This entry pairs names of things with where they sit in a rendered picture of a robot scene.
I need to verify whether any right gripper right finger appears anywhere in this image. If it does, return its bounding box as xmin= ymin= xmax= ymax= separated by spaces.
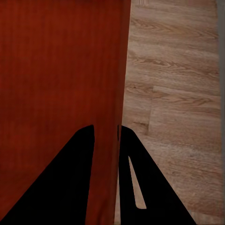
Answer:
xmin=119 ymin=126 xmax=196 ymax=225

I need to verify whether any storage box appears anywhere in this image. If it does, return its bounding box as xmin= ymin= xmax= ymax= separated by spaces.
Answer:
xmin=0 ymin=0 xmax=131 ymax=225

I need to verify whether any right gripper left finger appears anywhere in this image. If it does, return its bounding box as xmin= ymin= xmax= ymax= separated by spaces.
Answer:
xmin=0 ymin=125 xmax=95 ymax=225

